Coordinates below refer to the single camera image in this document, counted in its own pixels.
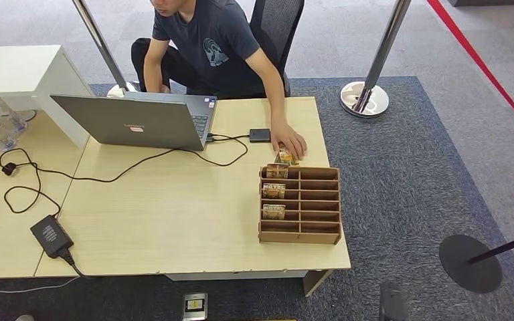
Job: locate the person's left hand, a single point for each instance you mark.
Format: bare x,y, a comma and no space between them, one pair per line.
289,139

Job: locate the hotel card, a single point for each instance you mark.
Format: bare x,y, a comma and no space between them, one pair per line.
285,157
273,191
273,211
277,171

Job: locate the person's left forearm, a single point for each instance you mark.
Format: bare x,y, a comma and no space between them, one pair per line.
277,97

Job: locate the person's right forearm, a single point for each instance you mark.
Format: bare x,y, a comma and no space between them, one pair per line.
152,77

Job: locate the hotel card in slot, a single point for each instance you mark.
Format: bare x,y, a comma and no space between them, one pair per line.
277,171
273,191
273,211

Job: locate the wooden card organizer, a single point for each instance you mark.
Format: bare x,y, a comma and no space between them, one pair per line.
314,232

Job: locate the person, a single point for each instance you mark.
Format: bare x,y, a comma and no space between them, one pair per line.
212,40

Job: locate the small black box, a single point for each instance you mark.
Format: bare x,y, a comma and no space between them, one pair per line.
259,135

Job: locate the blue-grey rug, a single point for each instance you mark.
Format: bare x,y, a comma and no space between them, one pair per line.
394,155

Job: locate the black office chair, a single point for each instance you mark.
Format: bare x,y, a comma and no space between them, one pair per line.
274,26

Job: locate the pale wooden desk leg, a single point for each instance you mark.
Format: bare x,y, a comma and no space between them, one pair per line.
314,281

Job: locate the grey laptop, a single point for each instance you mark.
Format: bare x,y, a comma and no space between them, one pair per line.
124,122

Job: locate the metal floor socket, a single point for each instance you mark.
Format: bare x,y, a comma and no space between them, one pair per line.
195,306

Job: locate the red barrier belt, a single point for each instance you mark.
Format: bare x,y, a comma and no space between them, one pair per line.
478,60

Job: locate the dark furniture edge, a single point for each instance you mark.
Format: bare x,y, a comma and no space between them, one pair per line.
492,2

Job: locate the black power adapter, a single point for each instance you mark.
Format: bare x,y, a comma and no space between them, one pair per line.
51,235

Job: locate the grey round base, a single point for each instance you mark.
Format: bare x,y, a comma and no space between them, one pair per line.
28,116

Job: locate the white cabinet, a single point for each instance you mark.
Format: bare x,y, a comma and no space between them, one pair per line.
13,66

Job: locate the grey rounded floor object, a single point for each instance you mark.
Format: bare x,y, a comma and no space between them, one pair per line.
24,318

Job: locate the chrome stanchion post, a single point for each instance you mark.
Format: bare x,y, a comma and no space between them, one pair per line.
388,44
99,44

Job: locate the black stanchion post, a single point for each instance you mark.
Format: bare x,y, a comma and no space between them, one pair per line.
467,270

